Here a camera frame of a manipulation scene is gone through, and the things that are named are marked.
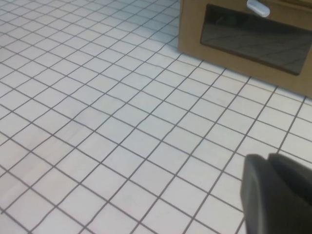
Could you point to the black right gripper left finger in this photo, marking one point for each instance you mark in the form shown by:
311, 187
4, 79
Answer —
265, 207

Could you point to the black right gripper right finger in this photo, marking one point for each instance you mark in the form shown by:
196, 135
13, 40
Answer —
295, 178

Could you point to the brown cardboard shoe box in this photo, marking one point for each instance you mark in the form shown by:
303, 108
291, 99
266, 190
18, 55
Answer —
192, 36

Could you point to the white grid-patterned mat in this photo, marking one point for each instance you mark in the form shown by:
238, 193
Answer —
97, 122

